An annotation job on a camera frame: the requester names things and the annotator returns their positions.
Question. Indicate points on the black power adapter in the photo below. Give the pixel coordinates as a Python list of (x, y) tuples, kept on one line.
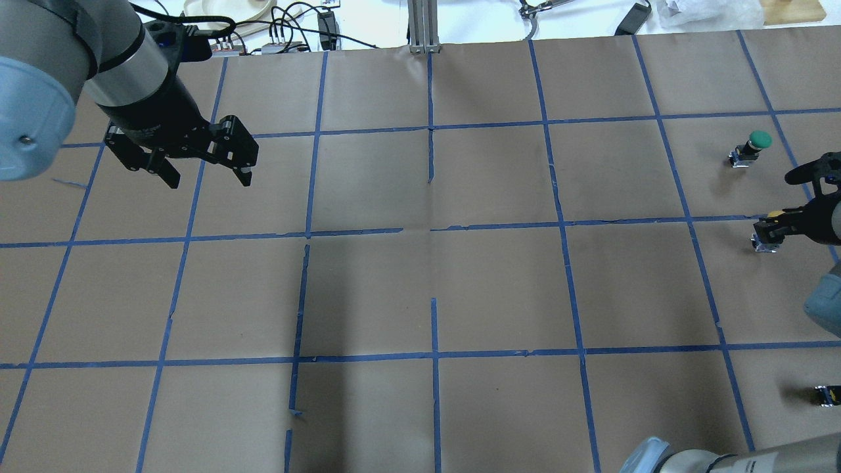
[(634, 19)]

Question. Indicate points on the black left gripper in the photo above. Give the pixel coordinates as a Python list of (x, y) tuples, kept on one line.
[(159, 115)]

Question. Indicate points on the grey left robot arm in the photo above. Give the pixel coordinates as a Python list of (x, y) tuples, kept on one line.
[(126, 58)]

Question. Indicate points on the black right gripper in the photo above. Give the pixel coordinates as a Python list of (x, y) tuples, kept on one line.
[(817, 215)]

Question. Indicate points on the green push button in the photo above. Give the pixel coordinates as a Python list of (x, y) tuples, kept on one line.
[(743, 156)]

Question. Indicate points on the yellow push button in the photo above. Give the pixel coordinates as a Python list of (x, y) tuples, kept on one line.
[(767, 236)]

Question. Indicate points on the aluminium frame post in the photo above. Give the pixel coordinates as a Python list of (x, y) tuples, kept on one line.
[(423, 35)]

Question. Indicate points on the small black yellow switch block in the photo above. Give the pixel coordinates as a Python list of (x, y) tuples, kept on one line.
[(827, 395)]

